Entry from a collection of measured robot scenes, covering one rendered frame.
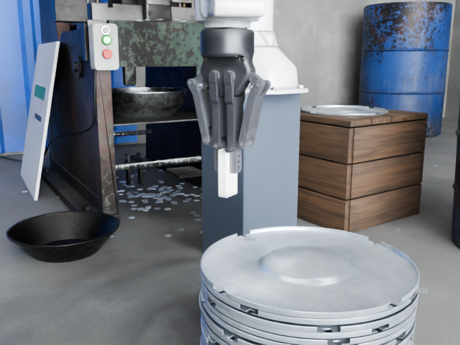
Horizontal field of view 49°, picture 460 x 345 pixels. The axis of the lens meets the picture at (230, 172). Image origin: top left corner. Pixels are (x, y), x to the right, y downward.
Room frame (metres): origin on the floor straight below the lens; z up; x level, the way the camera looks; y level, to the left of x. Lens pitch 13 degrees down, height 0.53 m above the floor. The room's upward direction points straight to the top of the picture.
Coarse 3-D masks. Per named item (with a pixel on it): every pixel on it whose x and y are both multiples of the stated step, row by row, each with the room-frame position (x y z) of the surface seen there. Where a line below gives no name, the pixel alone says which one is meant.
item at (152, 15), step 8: (144, 0) 1.79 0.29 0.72; (152, 0) 1.79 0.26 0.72; (160, 0) 1.81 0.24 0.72; (168, 0) 1.82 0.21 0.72; (144, 8) 1.79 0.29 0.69; (152, 8) 1.79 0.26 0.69; (160, 8) 1.81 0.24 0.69; (168, 8) 1.82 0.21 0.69; (144, 16) 1.79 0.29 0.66; (152, 16) 1.79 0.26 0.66; (160, 16) 1.81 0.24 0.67; (168, 16) 1.82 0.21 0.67
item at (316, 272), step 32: (224, 256) 0.68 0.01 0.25; (256, 256) 0.68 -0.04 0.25; (288, 256) 0.66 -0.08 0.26; (320, 256) 0.66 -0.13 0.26; (352, 256) 0.68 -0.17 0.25; (384, 256) 0.68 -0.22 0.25; (256, 288) 0.57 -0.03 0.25; (288, 288) 0.57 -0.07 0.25; (320, 288) 0.57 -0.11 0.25; (352, 288) 0.57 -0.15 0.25; (384, 288) 0.57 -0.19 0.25; (416, 288) 0.57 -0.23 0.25
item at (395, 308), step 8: (208, 288) 0.59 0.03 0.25; (216, 296) 0.57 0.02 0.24; (224, 296) 0.56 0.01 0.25; (232, 304) 0.54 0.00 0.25; (240, 304) 0.55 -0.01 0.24; (400, 304) 0.54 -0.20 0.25; (408, 304) 0.55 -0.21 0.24; (256, 312) 0.53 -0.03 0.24; (264, 312) 0.52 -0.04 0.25; (384, 312) 0.52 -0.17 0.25; (392, 312) 0.53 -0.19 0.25; (280, 320) 0.51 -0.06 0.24; (288, 320) 0.51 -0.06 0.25; (296, 320) 0.50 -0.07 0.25; (304, 320) 0.50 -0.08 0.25; (312, 320) 0.50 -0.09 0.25; (320, 320) 0.50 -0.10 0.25; (328, 320) 0.50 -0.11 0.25; (336, 320) 0.50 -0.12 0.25; (344, 320) 0.50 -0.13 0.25; (352, 320) 0.50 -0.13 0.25; (360, 320) 0.51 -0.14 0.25; (368, 320) 0.51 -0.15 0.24
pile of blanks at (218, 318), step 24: (216, 312) 0.57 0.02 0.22; (240, 312) 0.53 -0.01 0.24; (408, 312) 0.54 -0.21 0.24; (216, 336) 0.57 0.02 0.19; (240, 336) 0.55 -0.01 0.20; (264, 336) 0.52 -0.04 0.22; (288, 336) 0.52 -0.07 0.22; (312, 336) 0.50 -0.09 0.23; (336, 336) 0.50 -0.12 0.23; (360, 336) 0.52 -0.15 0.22; (384, 336) 0.52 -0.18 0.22; (408, 336) 0.55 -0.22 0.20
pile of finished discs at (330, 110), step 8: (312, 112) 1.67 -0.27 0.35; (320, 112) 1.62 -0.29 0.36; (328, 112) 1.67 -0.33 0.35; (336, 112) 1.67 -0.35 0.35; (344, 112) 1.67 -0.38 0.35; (352, 112) 1.67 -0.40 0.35; (360, 112) 1.67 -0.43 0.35; (368, 112) 1.67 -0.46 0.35; (376, 112) 1.67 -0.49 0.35; (384, 112) 1.64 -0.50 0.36
